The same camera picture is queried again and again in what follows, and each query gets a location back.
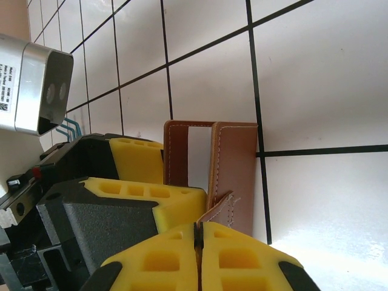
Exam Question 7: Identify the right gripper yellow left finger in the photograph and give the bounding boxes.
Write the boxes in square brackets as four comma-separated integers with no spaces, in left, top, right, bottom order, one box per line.
[79,222,200,291]

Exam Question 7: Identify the brown leather card holder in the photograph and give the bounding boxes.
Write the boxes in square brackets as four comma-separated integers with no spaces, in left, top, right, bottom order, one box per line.
[163,119,259,238]

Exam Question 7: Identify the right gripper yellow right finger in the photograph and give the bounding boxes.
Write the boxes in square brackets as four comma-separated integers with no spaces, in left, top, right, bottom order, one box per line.
[201,221,323,291]

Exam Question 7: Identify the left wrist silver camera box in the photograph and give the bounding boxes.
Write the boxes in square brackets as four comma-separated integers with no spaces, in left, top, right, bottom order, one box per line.
[0,33,75,138]

